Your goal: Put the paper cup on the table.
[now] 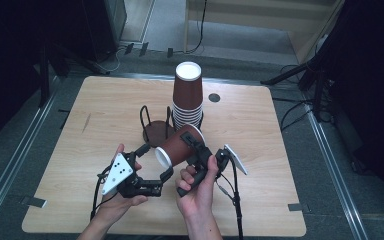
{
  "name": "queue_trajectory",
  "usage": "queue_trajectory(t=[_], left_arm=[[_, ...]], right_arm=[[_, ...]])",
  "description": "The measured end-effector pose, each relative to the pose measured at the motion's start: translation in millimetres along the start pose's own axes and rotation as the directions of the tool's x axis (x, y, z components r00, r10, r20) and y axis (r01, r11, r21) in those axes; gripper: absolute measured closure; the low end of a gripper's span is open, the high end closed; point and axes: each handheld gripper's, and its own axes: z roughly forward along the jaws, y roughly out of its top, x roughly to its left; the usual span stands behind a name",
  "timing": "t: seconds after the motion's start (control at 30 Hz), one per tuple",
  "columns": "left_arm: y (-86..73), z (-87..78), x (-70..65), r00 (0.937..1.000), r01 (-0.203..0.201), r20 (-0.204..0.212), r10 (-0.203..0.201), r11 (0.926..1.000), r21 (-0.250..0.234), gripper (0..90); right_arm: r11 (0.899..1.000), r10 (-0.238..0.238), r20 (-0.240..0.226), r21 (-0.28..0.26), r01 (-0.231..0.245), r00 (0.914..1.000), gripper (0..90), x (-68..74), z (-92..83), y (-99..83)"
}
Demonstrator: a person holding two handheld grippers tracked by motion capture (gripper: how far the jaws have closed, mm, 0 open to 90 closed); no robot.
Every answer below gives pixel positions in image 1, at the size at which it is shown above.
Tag left hand-held gripper cable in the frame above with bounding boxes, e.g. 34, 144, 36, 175
89, 164, 115, 222

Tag grey tape strip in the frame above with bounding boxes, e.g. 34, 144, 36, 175
20, 195, 48, 209
287, 202, 312, 213

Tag dark cabinet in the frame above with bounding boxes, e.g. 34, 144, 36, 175
79, 0, 128, 63

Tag right hand-held gripper cable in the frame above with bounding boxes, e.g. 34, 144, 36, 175
214, 156, 245, 240

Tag aluminium floor rail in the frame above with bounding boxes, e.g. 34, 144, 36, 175
304, 106, 369, 240
0, 78, 61, 228

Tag white floor cable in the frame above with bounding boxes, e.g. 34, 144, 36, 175
102, 46, 128, 73

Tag stack of brown paper cups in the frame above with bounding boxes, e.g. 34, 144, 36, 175
172, 61, 204, 133

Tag black floor cables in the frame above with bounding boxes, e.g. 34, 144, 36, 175
272, 96, 314, 132

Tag black tripod stand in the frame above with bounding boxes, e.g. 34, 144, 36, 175
259, 49, 334, 123

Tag person's right hand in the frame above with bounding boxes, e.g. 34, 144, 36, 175
174, 154, 221, 218

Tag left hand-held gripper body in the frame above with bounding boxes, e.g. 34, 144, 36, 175
101, 151, 164, 200

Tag single brown paper cup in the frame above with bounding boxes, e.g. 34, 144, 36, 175
154, 123, 206, 169

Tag black metal stand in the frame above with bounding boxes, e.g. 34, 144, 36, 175
38, 43, 111, 108

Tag person's left hand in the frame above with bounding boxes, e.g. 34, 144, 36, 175
97, 143, 149, 219

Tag hand-held gripper cable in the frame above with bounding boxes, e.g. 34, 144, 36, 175
89, 164, 115, 222
214, 156, 245, 240

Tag black wire double cup holder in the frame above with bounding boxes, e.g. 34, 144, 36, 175
139, 104, 204, 148

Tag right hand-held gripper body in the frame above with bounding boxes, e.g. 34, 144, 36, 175
177, 141, 249, 198

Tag black hanging cable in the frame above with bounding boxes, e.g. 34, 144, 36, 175
183, 0, 209, 55

